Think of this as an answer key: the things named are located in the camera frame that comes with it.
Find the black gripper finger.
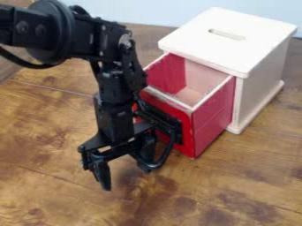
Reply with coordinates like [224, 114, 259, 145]
[89, 156, 112, 191]
[136, 133, 156, 173]

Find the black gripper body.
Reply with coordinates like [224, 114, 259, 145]
[77, 97, 148, 170]

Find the black metal drawer handle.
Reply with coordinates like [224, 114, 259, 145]
[132, 94, 183, 170]

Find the red drawer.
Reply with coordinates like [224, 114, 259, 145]
[140, 53, 236, 159]

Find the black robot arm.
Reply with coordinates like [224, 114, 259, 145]
[0, 0, 154, 191]

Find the white wooden box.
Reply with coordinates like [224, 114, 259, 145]
[158, 7, 297, 134]

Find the black cable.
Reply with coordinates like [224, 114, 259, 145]
[0, 45, 64, 70]

